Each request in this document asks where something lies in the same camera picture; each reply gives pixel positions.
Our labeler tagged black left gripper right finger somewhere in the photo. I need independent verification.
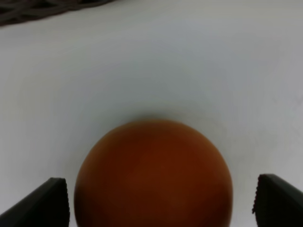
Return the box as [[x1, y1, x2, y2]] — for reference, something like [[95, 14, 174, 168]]
[[252, 174, 303, 227]]

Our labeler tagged dark brown wicker basket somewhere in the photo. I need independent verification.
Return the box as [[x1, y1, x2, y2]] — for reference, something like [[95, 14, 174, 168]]
[[0, 0, 112, 26]]

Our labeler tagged orange-red bun toy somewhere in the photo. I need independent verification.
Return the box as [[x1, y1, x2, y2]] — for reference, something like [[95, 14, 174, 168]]
[[74, 120, 233, 227]]

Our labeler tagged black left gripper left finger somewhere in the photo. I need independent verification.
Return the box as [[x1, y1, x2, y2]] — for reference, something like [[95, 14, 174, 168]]
[[0, 178, 70, 227]]

